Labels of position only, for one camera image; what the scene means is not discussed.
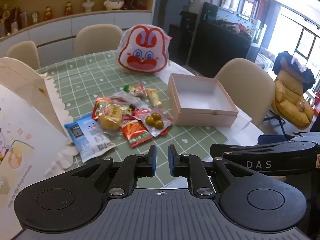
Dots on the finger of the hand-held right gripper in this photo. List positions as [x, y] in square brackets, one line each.
[262, 150]
[272, 139]

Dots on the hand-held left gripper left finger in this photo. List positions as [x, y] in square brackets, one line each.
[153, 160]

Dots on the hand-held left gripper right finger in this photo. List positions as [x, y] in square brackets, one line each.
[171, 160]

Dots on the red orange strips packet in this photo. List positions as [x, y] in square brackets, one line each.
[136, 133]

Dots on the green olives clear packet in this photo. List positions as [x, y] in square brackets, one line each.
[155, 122]

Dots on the small red snack packet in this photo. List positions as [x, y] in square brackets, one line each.
[141, 112]

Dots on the yellow cake packet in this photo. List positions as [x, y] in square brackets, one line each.
[111, 122]

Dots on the pink cardboard box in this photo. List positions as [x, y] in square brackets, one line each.
[200, 105]

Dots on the yellow stick snack packet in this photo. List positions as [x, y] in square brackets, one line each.
[154, 97]

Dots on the blue white snack packet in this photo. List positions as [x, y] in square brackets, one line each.
[90, 137]

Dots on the green red snack packet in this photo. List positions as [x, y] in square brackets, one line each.
[136, 90]

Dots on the red packet with white band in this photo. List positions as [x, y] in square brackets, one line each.
[98, 108]

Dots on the white paper sheet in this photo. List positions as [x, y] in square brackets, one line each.
[247, 127]

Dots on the yellow lounge chair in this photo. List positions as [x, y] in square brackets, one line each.
[290, 100]

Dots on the small jar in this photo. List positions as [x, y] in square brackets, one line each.
[301, 105]

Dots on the beige dining chair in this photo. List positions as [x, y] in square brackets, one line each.
[246, 80]
[97, 38]
[23, 53]

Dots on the dark jacket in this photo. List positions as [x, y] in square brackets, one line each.
[287, 63]

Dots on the white sofa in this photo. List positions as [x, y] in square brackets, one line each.
[265, 61]

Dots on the large window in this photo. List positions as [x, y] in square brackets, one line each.
[295, 35]

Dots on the green checkered tablecloth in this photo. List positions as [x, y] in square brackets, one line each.
[82, 80]

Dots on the red rabbit face bag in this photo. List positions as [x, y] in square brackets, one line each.
[143, 51]

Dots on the large black cabinet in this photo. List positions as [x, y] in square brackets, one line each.
[220, 42]

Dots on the low black cabinet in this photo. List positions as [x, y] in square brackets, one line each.
[178, 45]

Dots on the white scalloped paper bag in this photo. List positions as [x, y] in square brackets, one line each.
[30, 120]

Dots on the black box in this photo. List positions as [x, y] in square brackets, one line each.
[187, 18]

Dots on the white sideboard cabinet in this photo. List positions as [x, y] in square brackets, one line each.
[62, 32]

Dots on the white plush toy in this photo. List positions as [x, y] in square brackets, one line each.
[113, 2]

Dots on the white vase with plant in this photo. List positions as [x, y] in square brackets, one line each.
[88, 5]

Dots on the red figurine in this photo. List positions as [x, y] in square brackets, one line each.
[47, 13]
[68, 8]

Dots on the wooden display shelf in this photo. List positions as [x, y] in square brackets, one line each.
[75, 2]

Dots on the clear cup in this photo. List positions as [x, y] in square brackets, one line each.
[34, 18]
[23, 20]

